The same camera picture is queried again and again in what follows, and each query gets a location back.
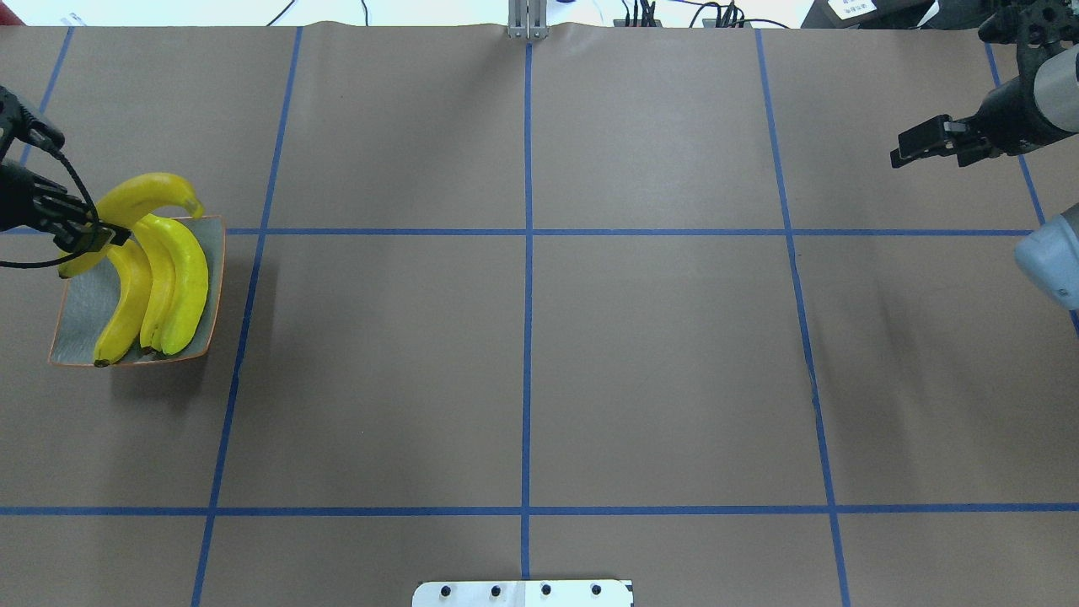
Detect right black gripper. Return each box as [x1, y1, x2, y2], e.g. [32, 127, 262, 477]
[889, 77, 1055, 169]

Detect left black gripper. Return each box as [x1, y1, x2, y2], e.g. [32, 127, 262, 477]
[1, 160, 132, 254]

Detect large yellow banana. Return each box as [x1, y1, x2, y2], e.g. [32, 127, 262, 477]
[142, 213, 211, 355]

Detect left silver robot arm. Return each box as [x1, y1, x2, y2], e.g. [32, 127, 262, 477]
[1, 86, 131, 270]

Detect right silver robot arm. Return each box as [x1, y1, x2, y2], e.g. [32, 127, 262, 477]
[889, 43, 1078, 312]

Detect grey square plate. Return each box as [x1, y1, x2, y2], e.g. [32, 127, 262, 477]
[49, 215, 227, 368]

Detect aluminium frame post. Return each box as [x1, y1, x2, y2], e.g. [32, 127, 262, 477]
[506, 0, 550, 42]

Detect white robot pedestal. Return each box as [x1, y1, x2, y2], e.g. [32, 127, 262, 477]
[411, 579, 636, 606]

